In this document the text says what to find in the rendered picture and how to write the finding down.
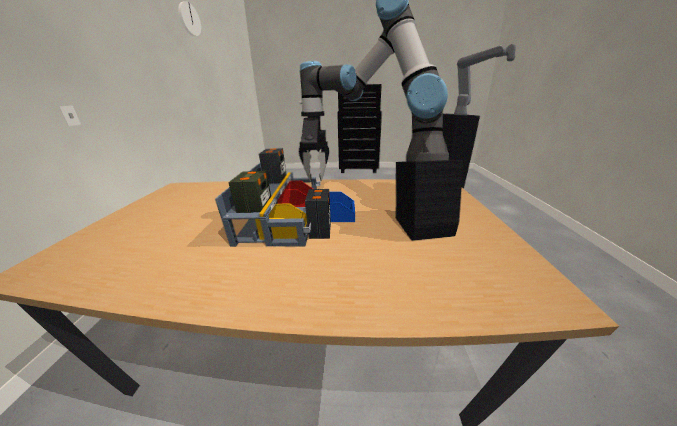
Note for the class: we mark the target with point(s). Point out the red open bin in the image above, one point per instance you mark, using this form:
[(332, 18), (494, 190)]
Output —
[(296, 195)]

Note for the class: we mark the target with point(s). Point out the blue bin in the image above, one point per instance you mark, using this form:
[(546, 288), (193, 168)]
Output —
[(342, 207)]

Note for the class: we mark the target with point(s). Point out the yellow open bin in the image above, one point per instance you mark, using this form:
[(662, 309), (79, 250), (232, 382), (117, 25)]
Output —
[(283, 211)]

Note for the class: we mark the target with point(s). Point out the yellow flat bar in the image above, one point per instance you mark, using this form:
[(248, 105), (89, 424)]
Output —
[(272, 197)]

